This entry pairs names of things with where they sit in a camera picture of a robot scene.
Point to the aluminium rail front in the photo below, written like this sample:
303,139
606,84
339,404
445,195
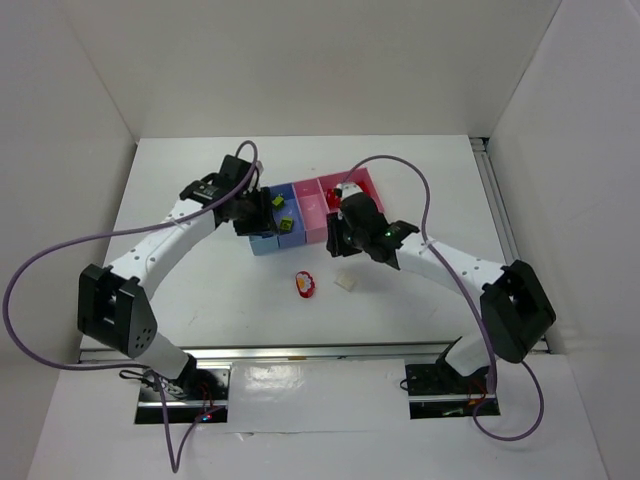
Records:
319,352

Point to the large pink plastic bin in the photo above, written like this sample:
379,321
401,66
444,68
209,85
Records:
360,177

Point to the light blue plastic bin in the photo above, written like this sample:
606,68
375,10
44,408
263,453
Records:
263,244

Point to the small red lego brick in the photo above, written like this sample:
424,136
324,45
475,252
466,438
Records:
332,198

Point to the dark blue plastic bin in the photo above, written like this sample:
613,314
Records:
291,209

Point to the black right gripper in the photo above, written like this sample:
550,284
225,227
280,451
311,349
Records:
351,201

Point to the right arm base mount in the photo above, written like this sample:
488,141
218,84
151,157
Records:
437,390

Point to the red flower printed lego piece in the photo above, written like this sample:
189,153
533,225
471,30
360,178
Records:
305,284

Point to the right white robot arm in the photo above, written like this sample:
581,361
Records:
508,302

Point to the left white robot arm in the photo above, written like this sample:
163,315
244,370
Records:
114,301

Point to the small pink plastic bin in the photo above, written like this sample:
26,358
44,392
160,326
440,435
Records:
313,208

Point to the aluminium rail right side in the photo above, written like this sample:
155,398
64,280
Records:
495,199

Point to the white lego brick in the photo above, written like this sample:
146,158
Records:
345,281

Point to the aluminium rail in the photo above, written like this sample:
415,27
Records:
495,199
319,352

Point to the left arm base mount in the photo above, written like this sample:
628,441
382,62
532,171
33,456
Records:
211,401

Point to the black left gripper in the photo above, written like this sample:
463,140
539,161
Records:
261,215

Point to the lime green lego brick front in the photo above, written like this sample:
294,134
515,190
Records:
286,225

